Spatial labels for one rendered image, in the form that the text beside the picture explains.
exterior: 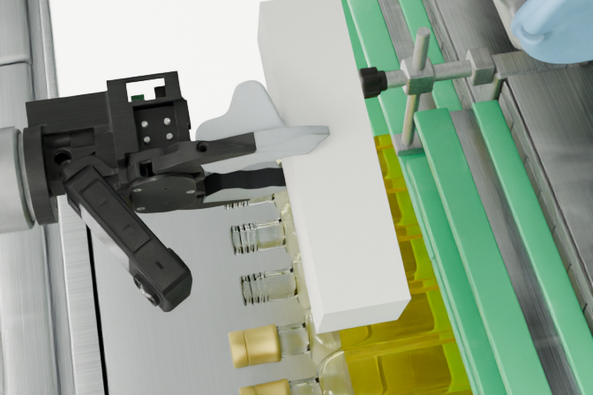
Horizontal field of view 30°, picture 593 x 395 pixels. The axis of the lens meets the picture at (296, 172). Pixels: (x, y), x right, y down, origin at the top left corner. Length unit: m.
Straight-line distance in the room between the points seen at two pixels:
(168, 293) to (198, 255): 0.47
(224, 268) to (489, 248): 0.38
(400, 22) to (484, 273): 0.39
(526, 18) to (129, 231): 0.31
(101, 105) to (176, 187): 0.08
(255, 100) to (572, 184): 0.32
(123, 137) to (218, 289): 0.46
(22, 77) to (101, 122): 0.63
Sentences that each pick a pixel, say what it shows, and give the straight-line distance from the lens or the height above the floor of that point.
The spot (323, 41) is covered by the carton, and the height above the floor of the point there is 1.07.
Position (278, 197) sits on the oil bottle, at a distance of 1.11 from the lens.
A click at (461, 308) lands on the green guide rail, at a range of 0.99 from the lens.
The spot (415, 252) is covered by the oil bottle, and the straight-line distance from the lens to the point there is 1.05.
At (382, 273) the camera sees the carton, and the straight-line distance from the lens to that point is 0.76.
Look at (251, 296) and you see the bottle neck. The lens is 1.05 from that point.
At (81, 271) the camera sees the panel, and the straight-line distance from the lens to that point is 1.23.
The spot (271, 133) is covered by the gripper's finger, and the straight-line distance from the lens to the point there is 0.76.
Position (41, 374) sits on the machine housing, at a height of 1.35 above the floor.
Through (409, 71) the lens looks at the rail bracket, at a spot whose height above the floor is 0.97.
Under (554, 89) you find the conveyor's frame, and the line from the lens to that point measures 1.03.
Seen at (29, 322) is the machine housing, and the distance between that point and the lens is 1.22.
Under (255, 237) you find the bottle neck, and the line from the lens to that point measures 1.08.
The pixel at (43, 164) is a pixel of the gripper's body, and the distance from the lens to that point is 0.78.
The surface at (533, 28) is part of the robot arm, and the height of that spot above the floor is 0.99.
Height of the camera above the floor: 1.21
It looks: 7 degrees down
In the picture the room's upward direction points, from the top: 99 degrees counter-clockwise
